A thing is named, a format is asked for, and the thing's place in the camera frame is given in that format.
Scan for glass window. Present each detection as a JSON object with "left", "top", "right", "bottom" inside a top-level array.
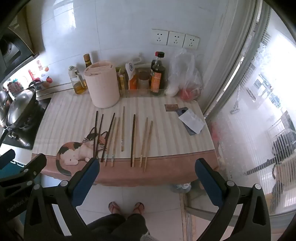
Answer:
[{"left": 203, "top": 0, "right": 296, "bottom": 218}]

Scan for blue card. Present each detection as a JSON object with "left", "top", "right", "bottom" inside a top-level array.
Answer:
[{"left": 176, "top": 107, "right": 199, "bottom": 136}]

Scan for clear plastic bag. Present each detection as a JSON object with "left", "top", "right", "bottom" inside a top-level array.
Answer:
[{"left": 165, "top": 47, "right": 204, "bottom": 101}]

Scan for banded light wooden chopstick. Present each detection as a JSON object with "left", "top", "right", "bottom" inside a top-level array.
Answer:
[
  {"left": 111, "top": 118, "right": 121, "bottom": 167},
  {"left": 105, "top": 117, "right": 121, "bottom": 166}
]

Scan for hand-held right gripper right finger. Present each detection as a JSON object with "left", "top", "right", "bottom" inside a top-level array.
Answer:
[{"left": 195, "top": 158, "right": 271, "bottom": 241}]

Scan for jar with brown contents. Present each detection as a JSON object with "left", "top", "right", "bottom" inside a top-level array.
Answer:
[{"left": 138, "top": 71, "right": 150, "bottom": 90}]

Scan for patterned light wooden chopstick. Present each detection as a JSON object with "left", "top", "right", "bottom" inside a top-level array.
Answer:
[{"left": 121, "top": 106, "right": 125, "bottom": 152}]

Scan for person's right sandal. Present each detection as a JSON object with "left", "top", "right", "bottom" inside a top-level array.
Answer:
[{"left": 132, "top": 202, "right": 145, "bottom": 215}]

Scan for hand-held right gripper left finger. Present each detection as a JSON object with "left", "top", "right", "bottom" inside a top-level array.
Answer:
[{"left": 24, "top": 158, "right": 100, "bottom": 241}]

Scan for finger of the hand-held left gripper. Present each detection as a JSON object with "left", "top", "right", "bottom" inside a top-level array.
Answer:
[
  {"left": 0, "top": 149, "right": 16, "bottom": 172},
  {"left": 0, "top": 153, "right": 48, "bottom": 189}
]

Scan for white paper slip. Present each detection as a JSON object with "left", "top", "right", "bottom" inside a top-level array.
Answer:
[{"left": 179, "top": 109, "right": 205, "bottom": 134}]

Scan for black gas stove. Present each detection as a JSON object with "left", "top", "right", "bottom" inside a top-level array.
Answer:
[{"left": 0, "top": 97, "right": 52, "bottom": 151}]

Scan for black range hood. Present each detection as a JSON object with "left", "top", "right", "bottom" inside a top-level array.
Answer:
[{"left": 0, "top": 27, "right": 40, "bottom": 84}]

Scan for pink cylindrical utensil holder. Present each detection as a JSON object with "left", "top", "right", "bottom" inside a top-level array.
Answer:
[{"left": 83, "top": 61, "right": 120, "bottom": 109}]

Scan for red capped soy sauce bottle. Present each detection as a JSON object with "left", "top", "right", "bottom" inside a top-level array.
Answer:
[{"left": 150, "top": 51, "right": 166, "bottom": 95}]

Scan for clear plastic organizer tray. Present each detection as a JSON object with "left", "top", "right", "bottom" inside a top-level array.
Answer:
[{"left": 121, "top": 87, "right": 167, "bottom": 98}]

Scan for orange packet with white label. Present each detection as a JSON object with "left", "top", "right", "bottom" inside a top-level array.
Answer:
[{"left": 125, "top": 62, "right": 139, "bottom": 90}]

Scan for steel wok on stove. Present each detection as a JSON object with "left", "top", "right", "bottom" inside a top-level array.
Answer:
[{"left": 0, "top": 81, "right": 44, "bottom": 145}]

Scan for dark wooden chopstick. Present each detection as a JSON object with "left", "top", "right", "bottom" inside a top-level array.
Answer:
[
  {"left": 130, "top": 114, "right": 135, "bottom": 164},
  {"left": 101, "top": 113, "right": 115, "bottom": 163},
  {"left": 95, "top": 114, "right": 104, "bottom": 158},
  {"left": 92, "top": 111, "right": 99, "bottom": 160}
]

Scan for person's legs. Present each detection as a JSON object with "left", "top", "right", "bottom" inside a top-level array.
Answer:
[{"left": 87, "top": 213, "right": 149, "bottom": 241}]

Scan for brown wall cabinet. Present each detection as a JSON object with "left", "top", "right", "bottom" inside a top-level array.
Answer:
[{"left": 13, "top": 3, "right": 45, "bottom": 55}]

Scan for glass oil dispenser bottle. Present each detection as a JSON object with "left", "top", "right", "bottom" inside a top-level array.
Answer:
[{"left": 68, "top": 66, "right": 88, "bottom": 95}]

